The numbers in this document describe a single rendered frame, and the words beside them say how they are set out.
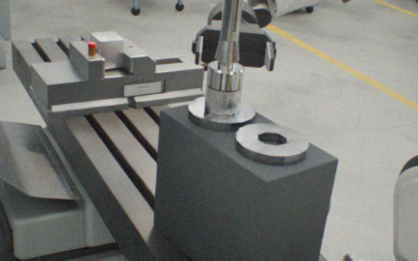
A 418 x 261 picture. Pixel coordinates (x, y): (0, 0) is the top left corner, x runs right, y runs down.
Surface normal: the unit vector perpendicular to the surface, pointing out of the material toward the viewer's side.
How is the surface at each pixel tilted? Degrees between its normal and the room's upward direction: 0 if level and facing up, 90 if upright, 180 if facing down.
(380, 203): 0
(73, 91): 90
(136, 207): 0
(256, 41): 90
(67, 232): 90
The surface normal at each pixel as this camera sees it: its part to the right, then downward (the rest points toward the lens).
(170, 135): -0.80, 0.19
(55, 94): 0.48, 0.41
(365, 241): 0.09, -0.90
